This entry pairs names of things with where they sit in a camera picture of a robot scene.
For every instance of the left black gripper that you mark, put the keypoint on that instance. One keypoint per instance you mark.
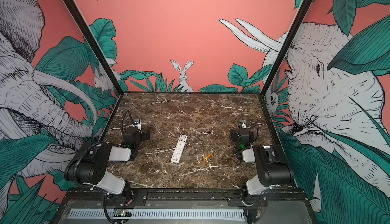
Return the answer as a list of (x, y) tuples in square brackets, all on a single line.
[(134, 129)]

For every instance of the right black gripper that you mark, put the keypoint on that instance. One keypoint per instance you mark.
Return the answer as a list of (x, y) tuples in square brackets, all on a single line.
[(244, 132)]

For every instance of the white remote control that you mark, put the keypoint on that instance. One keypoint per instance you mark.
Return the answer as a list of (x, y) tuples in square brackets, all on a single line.
[(179, 149)]

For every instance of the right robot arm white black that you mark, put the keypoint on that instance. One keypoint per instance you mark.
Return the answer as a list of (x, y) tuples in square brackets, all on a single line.
[(272, 167)]

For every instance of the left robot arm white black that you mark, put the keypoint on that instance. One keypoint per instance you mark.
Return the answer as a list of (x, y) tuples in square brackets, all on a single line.
[(88, 168)]

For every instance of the small green circuit board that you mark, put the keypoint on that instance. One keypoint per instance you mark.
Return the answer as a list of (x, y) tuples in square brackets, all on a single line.
[(122, 213)]

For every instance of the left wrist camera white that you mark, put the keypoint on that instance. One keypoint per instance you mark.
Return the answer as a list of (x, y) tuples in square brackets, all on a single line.
[(137, 124)]

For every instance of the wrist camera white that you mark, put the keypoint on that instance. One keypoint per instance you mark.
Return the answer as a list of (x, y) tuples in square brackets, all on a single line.
[(137, 124), (243, 124)]

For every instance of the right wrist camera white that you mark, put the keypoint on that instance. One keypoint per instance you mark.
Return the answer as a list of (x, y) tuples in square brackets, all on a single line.
[(243, 124)]

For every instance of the black mounting rail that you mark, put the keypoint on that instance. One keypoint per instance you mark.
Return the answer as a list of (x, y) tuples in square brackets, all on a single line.
[(235, 197)]

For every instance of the white slotted cable duct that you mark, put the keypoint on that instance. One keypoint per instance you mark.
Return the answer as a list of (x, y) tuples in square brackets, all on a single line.
[(154, 214)]

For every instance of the right black frame post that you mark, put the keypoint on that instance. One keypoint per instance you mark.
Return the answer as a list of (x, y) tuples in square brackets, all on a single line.
[(302, 11)]

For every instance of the black frame post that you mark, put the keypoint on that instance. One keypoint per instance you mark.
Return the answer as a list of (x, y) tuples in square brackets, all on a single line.
[(302, 11), (86, 31)]

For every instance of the left black frame post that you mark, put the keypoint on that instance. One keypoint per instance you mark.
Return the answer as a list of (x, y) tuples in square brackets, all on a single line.
[(86, 31)]

